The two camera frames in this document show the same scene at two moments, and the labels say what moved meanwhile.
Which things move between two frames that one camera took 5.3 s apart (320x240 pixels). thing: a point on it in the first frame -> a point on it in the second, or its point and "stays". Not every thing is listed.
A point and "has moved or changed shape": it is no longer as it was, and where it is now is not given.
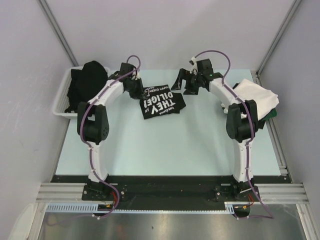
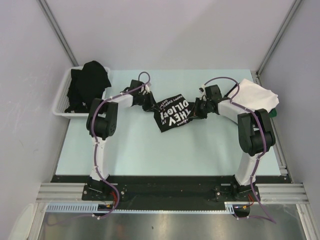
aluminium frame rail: x=61 y=192 stays
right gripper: x=185 y=75 -> x=197 y=113
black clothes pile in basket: x=85 y=83 stays
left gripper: x=140 y=94 -> x=152 y=102
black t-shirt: x=160 y=101 has moved or changed shape
